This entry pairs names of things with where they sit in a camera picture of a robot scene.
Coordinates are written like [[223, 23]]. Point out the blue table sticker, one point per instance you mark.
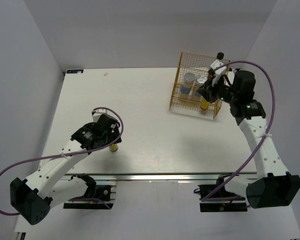
[[74, 71]]

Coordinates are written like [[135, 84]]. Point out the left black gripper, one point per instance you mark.
[[113, 135]]

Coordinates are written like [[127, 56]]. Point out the aluminium table frame rail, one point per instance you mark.
[[157, 177]]

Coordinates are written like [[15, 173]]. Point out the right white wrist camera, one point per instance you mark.
[[217, 69]]

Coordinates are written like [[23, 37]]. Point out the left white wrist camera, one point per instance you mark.
[[100, 117]]

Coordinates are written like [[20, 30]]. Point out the blue label spice jar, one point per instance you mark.
[[199, 82], [187, 83]]

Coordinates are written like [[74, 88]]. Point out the small yellow bottle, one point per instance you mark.
[[113, 147], [204, 105]]

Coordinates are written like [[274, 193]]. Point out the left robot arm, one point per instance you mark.
[[34, 196]]

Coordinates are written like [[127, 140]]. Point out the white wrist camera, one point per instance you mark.
[[217, 69], [100, 117]]

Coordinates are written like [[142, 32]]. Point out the yellow wire basket rack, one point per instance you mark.
[[190, 105]]

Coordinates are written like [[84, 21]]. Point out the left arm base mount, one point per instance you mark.
[[98, 196]]

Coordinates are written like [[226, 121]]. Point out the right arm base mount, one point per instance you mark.
[[221, 201]]

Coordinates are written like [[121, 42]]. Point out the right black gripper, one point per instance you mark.
[[207, 91]]

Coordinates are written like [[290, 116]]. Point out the soy sauce bottle red label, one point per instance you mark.
[[218, 56]]

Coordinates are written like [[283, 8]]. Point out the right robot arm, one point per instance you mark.
[[263, 179]]

